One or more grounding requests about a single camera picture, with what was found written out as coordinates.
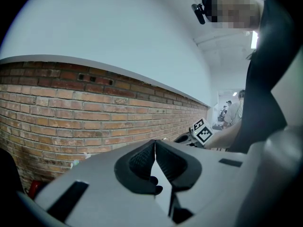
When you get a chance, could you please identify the person's right forearm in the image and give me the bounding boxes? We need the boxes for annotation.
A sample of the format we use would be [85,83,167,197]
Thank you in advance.
[204,120,242,151]

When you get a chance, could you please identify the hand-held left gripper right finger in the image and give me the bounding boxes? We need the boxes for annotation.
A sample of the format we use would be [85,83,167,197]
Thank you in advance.
[155,140,203,192]

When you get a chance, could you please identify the red object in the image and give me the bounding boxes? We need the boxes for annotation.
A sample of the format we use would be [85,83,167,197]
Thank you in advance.
[26,179,48,200]

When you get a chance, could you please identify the black head-mounted camera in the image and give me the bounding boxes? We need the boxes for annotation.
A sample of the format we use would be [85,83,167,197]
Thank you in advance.
[191,3,206,25]

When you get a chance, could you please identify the person's dark shirt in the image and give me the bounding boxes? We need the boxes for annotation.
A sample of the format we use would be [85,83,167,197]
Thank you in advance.
[227,0,297,154]

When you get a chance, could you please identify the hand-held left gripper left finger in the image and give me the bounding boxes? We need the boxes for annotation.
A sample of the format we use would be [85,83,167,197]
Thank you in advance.
[114,140,164,196]

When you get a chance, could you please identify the ceiling light panel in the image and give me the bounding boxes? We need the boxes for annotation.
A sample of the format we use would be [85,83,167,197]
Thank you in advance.
[250,30,259,50]

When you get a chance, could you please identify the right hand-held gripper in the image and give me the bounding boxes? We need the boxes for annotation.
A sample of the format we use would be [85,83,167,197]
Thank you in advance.
[174,118,214,149]

